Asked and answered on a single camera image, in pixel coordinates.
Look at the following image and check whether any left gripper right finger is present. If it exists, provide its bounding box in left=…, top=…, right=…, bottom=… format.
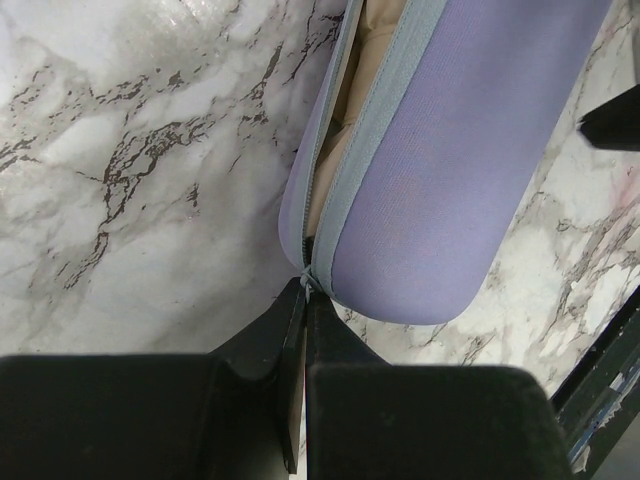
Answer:
left=306, top=293, right=572, bottom=480

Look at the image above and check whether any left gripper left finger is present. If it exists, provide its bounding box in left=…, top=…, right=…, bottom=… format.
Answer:
left=1, top=279, right=306, bottom=479

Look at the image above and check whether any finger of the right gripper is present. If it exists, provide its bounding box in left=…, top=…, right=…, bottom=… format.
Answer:
left=579, top=87, right=640, bottom=150

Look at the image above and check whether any purple umbrella case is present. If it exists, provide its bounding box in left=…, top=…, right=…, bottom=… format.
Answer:
left=279, top=1, right=610, bottom=325

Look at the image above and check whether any beige umbrella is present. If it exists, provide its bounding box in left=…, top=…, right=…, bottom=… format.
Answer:
left=306, top=0, right=406, bottom=237

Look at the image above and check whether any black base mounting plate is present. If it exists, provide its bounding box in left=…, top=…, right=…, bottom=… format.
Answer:
left=552, top=291, right=639, bottom=479

